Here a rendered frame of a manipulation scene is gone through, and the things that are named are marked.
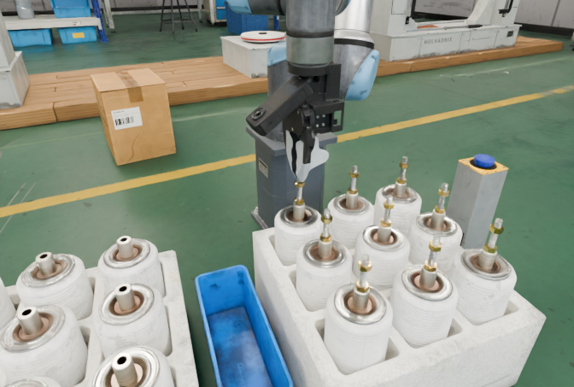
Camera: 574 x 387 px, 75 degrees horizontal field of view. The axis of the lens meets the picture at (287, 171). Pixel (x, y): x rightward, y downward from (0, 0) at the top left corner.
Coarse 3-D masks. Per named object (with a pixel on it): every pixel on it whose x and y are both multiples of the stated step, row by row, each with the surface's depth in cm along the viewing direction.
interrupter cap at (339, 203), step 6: (336, 198) 79; (342, 198) 79; (360, 198) 79; (336, 204) 77; (342, 204) 77; (360, 204) 77; (366, 204) 77; (342, 210) 75; (348, 210) 75; (354, 210) 75; (360, 210) 75; (366, 210) 75
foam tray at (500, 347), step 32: (256, 256) 81; (352, 256) 74; (256, 288) 87; (288, 288) 66; (288, 320) 64; (320, 320) 61; (512, 320) 60; (544, 320) 61; (288, 352) 68; (320, 352) 55; (416, 352) 55; (448, 352) 55; (480, 352) 58; (512, 352) 62; (320, 384) 53; (352, 384) 51; (384, 384) 52; (416, 384) 55; (448, 384) 59; (480, 384) 64; (512, 384) 69
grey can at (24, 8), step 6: (18, 0) 381; (24, 0) 384; (30, 0) 391; (18, 6) 383; (24, 6) 385; (30, 6) 390; (18, 12) 387; (24, 12) 387; (30, 12) 391; (24, 18) 389; (30, 18) 392
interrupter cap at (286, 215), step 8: (288, 208) 76; (312, 208) 75; (280, 216) 73; (288, 216) 73; (304, 216) 74; (312, 216) 73; (288, 224) 71; (296, 224) 71; (304, 224) 71; (312, 224) 71
